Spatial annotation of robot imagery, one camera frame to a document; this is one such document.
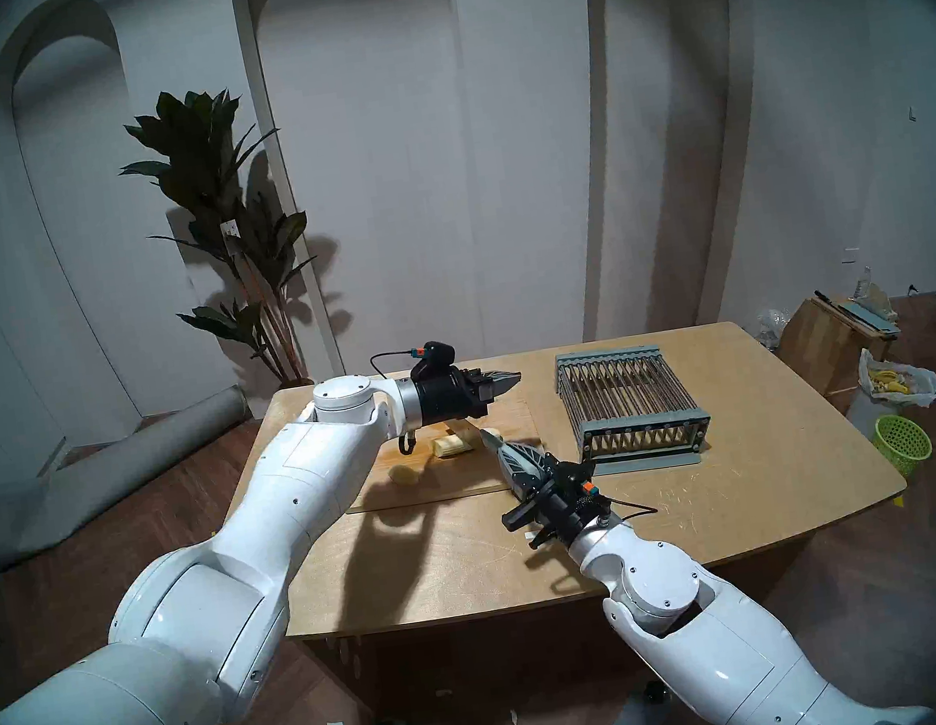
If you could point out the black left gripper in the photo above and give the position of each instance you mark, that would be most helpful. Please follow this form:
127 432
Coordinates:
447 399

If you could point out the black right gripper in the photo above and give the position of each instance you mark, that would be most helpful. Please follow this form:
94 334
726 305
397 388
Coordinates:
565 511

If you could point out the peeled pale banana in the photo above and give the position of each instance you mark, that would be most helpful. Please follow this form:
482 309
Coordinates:
453 446

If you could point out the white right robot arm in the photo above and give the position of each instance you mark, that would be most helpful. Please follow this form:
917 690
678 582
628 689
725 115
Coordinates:
709 634

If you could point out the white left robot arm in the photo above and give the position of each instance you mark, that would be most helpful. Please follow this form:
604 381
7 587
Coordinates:
282 510

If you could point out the wooden cutting board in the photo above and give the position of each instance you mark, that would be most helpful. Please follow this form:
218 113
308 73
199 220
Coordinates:
466 479

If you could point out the grey blue flat board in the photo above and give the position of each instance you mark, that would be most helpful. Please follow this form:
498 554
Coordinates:
869 316

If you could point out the white bag of banana peels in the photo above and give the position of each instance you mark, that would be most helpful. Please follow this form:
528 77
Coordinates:
921 388

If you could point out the white tape strip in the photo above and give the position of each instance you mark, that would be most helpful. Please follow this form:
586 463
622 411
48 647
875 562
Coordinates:
534 535

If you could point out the grey slotted knife rack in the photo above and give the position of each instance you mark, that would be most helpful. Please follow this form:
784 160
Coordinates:
630 387

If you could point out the clear plastic bag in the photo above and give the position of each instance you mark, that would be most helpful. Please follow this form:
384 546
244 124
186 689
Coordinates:
774 326

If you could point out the cardboard box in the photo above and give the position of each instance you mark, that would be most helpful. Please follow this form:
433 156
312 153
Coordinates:
813 346

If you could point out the tall potted green plant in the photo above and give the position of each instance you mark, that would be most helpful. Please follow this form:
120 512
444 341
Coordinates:
201 153

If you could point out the clear plastic bottle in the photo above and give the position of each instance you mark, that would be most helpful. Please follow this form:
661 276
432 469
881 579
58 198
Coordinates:
867 283

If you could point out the green mesh basket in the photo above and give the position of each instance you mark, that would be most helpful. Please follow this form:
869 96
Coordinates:
904 445

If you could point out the rolled grey mat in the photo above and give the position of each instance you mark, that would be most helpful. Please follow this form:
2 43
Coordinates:
98 479

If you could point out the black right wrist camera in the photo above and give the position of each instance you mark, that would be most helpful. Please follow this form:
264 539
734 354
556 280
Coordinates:
582 478

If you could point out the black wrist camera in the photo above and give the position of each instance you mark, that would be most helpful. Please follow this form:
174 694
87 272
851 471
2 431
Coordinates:
582 478
433 359

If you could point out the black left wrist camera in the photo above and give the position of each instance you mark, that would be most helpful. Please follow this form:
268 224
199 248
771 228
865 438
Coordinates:
433 359

